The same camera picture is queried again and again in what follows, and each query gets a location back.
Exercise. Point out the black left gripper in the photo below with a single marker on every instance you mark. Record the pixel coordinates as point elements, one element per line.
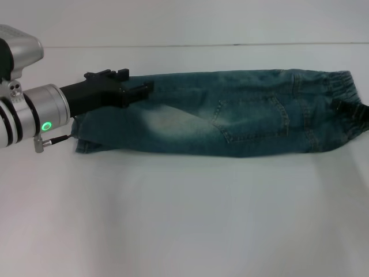
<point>92,96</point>

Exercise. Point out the blue denim shorts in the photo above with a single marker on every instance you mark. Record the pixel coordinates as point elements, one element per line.
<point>219,115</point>

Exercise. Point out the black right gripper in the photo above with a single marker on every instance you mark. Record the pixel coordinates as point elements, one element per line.
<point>363,116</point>

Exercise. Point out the light grey camera mount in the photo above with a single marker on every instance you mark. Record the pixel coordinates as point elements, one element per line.
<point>15,91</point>

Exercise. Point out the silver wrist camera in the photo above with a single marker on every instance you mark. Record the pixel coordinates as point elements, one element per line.
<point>24,54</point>

